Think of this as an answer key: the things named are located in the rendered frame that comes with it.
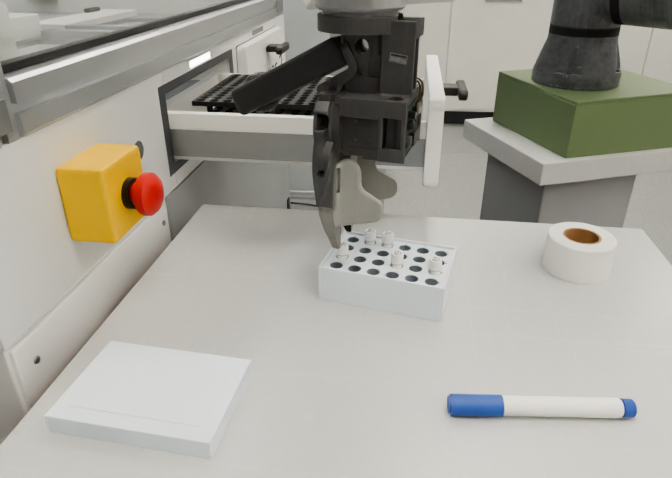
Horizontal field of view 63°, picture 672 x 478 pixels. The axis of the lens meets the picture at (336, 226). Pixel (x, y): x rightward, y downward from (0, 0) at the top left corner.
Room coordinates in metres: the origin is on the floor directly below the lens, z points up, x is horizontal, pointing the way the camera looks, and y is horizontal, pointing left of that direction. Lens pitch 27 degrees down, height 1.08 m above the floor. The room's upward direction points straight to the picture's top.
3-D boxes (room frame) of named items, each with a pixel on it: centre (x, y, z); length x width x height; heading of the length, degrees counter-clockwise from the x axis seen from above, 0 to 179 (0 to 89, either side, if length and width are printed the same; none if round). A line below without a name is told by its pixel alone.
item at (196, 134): (0.78, 0.07, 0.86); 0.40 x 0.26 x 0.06; 82
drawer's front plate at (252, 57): (1.11, 0.14, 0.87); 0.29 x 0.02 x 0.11; 172
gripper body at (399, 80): (0.48, -0.03, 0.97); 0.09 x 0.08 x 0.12; 71
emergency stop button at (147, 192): (0.46, 0.18, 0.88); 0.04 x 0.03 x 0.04; 172
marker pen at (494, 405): (0.31, -0.15, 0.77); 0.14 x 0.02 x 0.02; 88
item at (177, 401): (0.32, 0.14, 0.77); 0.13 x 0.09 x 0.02; 79
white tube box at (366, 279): (0.48, -0.05, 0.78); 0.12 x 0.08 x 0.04; 71
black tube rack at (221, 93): (0.78, 0.07, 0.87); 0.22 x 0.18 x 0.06; 82
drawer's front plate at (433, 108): (0.76, -0.13, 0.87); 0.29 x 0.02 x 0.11; 172
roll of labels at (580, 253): (0.52, -0.27, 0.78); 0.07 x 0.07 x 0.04
